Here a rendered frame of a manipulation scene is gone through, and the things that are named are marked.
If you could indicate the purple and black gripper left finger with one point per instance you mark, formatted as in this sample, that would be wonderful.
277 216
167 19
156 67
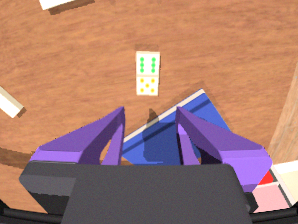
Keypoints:
84 145

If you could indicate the blue notebook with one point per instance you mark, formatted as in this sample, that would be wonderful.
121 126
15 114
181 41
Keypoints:
155 143

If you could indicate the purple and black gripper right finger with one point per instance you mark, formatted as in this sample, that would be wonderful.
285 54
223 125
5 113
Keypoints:
219 146

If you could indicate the cream rectangular block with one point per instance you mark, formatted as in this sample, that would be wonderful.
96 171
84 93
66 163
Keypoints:
147 69

